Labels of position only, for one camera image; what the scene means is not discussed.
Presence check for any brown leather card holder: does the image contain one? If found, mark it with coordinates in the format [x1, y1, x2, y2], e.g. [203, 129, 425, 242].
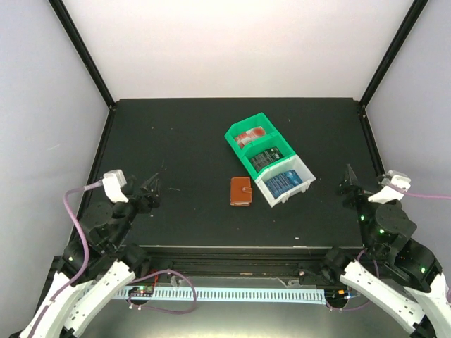
[230, 177, 253, 206]

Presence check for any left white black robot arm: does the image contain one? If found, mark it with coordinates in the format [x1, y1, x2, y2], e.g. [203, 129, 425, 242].
[13, 170, 161, 337]

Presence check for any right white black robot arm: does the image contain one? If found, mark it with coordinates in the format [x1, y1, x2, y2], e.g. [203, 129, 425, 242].
[320, 165, 450, 337]

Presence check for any red patterned card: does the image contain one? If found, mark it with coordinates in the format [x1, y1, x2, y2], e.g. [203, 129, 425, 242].
[235, 126, 266, 149]

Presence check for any white bin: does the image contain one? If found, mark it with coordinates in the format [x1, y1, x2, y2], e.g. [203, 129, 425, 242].
[255, 155, 316, 208]

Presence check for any green bin middle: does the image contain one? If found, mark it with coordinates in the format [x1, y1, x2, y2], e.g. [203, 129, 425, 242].
[242, 134, 296, 180]

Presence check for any green bin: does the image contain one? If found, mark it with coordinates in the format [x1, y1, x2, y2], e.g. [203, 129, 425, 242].
[224, 112, 278, 158]
[242, 134, 296, 180]

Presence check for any green bin left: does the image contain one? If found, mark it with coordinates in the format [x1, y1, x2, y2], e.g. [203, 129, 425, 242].
[224, 112, 278, 158]

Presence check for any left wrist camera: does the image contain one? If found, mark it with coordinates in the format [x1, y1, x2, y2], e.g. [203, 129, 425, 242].
[101, 169, 128, 204]

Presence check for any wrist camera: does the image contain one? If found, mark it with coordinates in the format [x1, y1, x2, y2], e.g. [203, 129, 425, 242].
[101, 169, 128, 204]
[368, 170, 412, 204]

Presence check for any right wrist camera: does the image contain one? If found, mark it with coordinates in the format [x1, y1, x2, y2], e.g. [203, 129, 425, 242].
[368, 170, 412, 204]

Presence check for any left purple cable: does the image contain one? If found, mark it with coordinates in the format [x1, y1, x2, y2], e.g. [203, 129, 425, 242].
[33, 182, 198, 332]

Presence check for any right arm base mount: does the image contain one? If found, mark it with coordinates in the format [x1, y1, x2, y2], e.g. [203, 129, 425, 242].
[292, 262, 350, 287]

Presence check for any black aluminium frame rail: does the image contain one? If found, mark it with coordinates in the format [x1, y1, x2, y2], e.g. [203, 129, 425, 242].
[27, 246, 438, 338]

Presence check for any white slotted cable duct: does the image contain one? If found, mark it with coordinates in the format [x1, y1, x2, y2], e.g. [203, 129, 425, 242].
[113, 286, 326, 305]

